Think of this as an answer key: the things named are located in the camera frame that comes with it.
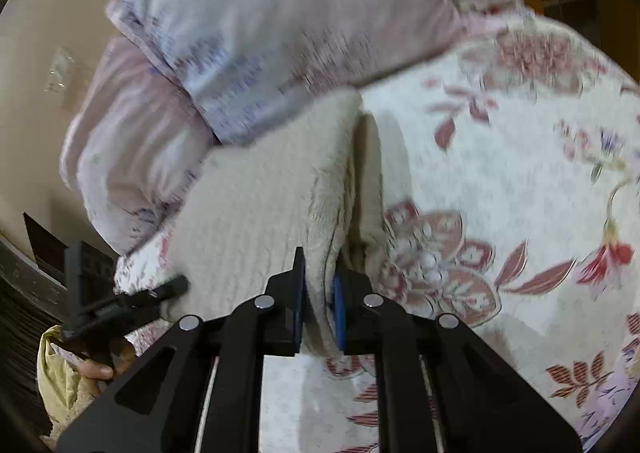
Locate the beige cable-knit sweater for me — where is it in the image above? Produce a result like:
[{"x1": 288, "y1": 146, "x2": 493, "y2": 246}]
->
[{"x1": 167, "y1": 89, "x2": 389, "y2": 359}]

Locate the pink tree-print pillow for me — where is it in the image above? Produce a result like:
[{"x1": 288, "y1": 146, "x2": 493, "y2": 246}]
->
[{"x1": 105, "y1": 0, "x2": 527, "y2": 150}]

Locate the pale yellow cloth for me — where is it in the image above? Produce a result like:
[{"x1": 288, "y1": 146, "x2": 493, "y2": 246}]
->
[{"x1": 37, "y1": 325, "x2": 112, "y2": 450}]

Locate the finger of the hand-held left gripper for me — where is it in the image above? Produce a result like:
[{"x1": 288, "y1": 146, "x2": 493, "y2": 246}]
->
[{"x1": 144, "y1": 274, "x2": 190, "y2": 305}]

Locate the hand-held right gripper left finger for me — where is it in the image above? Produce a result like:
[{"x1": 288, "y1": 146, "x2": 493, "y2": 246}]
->
[{"x1": 55, "y1": 246, "x2": 307, "y2": 453}]

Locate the pink floral pillow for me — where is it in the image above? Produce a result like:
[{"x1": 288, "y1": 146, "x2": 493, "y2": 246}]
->
[{"x1": 60, "y1": 35, "x2": 222, "y2": 257}]

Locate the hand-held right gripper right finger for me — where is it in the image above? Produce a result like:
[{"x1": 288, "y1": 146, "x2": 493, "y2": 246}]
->
[{"x1": 330, "y1": 268, "x2": 584, "y2": 453}]

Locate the person's left hand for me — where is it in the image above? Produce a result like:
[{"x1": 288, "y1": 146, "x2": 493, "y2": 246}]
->
[{"x1": 80, "y1": 339, "x2": 139, "y2": 382}]

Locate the dark wooden furniture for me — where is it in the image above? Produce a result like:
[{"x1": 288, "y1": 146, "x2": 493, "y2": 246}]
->
[{"x1": 22, "y1": 211, "x2": 69, "y2": 290}]

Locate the white floral bed quilt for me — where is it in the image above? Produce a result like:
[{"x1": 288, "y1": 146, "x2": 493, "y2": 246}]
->
[{"x1": 112, "y1": 8, "x2": 640, "y2": 453}]

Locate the white wall socket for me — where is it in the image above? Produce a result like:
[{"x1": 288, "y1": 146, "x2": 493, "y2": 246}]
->
[{"x1": 45, "y1": 47, "x2": 77, "y2": 100}]

